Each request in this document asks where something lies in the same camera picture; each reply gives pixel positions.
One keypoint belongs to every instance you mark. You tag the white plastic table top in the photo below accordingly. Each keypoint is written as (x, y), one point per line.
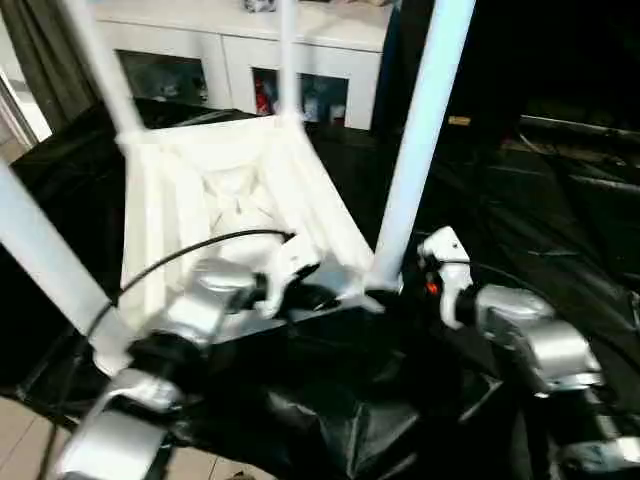
(175, 190)

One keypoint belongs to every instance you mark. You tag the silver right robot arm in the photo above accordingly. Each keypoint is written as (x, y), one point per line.
(550, 345)

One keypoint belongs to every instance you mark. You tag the black plastic mat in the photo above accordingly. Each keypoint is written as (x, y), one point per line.
(525, 225)

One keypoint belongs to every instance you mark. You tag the yellow label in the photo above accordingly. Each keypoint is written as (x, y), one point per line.
(459, 121)

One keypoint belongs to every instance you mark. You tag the white blue carton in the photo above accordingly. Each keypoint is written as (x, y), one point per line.
(312, 107)

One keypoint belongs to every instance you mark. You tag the red box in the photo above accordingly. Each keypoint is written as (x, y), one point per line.
(261, 97)

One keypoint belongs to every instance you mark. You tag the large black box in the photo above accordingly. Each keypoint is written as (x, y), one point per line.
(540, 55)

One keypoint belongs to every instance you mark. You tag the white glass-door cabinet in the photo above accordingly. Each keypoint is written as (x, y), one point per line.
(225, 35)

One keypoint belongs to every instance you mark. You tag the grey-brown curtain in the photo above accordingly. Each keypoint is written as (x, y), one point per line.
(45, 65)

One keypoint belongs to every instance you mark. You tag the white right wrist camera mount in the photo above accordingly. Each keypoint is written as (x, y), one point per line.
(447, 260)

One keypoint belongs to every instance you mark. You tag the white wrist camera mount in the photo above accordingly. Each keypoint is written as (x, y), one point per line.
(290, 260)
(447, 260)

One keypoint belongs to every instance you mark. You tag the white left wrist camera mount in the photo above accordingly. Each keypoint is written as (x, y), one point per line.
(290, 260)

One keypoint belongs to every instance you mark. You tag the dark horizontal metal rail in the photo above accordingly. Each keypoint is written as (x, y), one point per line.
(580, 127)

